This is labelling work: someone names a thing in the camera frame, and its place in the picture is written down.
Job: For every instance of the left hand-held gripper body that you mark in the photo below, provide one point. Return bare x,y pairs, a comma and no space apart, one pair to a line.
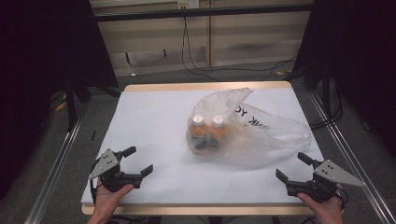
109,179

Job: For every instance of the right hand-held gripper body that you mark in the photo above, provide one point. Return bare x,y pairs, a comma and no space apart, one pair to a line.
323,186

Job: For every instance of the clear printed plastic bag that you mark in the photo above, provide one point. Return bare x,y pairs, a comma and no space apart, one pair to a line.
267,140

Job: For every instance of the orange drink bottle dark label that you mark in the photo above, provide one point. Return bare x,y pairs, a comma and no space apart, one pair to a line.
198,130
218,129

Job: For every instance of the person's left hand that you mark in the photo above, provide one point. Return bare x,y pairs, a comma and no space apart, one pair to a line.
107,200

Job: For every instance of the person's right hand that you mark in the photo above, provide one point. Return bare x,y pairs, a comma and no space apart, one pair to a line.
328,211

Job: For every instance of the white table cover sheet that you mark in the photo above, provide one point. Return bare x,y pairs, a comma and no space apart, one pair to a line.
149,124

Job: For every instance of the black stand leg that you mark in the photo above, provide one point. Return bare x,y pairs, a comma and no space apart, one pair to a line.
70,105

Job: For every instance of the black curtain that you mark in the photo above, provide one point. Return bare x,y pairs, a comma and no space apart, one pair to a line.
37,77
364,62

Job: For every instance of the black horizontal bar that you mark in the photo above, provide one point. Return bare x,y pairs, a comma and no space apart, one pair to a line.
202,13

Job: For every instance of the metal floor rail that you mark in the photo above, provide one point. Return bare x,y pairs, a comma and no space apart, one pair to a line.
351,158
54,168

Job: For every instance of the white wall socket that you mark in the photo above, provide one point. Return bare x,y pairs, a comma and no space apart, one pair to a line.
187,3

